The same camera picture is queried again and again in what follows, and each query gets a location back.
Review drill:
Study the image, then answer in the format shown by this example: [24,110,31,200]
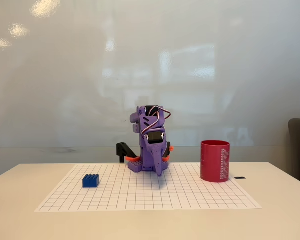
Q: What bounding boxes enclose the red white black servo cable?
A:
[141,105,173,138]

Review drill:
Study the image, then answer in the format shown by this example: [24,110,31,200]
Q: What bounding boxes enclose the white grid paper mat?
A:
[34,163,263,213]

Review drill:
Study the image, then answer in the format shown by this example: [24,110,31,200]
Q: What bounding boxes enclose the dark grey chair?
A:
[288,116,300,187]

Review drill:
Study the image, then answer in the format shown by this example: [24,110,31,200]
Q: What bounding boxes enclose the red cup with white print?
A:
[199,139,231,184]

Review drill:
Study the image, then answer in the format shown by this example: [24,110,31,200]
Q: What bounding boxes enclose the blue toy brick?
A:
[82,173,101,189]

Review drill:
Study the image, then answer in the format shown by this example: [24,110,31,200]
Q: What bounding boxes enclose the black and orange table clamp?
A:
[116,141,141,164]
[161,141,175,161]

